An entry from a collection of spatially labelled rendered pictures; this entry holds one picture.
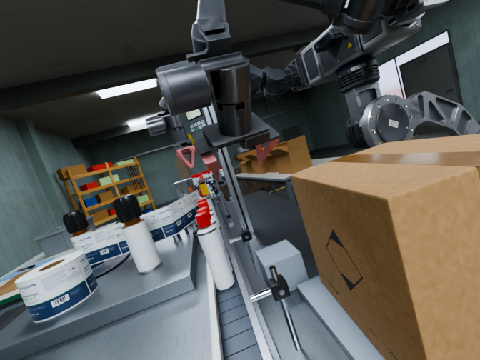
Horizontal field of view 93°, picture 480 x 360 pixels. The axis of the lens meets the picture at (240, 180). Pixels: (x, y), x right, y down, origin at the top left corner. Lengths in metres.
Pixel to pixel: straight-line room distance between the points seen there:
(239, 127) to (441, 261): 0.29
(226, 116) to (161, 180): 10.36
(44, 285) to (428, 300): 0.99
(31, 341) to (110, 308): 0.23
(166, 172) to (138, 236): 9.77
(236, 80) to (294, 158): 2.34
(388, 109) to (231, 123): 0.67
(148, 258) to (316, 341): 0.65
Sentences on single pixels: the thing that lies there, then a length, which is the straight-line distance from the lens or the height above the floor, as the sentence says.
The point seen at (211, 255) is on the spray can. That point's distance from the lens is 0.60.
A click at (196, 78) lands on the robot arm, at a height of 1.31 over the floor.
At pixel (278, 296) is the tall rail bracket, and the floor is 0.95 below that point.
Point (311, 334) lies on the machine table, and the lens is 0.55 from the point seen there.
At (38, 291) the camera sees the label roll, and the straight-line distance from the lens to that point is 1.04.
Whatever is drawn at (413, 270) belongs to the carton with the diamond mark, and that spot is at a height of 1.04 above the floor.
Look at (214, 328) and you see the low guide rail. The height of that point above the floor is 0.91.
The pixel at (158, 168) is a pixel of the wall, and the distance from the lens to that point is 10.70.
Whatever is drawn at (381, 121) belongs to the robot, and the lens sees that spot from 0.91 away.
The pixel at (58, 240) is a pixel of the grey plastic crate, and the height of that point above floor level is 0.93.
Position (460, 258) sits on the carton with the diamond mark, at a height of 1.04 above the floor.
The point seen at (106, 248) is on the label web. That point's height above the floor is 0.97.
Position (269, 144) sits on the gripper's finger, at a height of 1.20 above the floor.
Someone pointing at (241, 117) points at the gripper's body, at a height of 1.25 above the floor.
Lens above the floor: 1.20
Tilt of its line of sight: 7 degrees down
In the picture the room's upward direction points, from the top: 18 degrees counter-clockwise
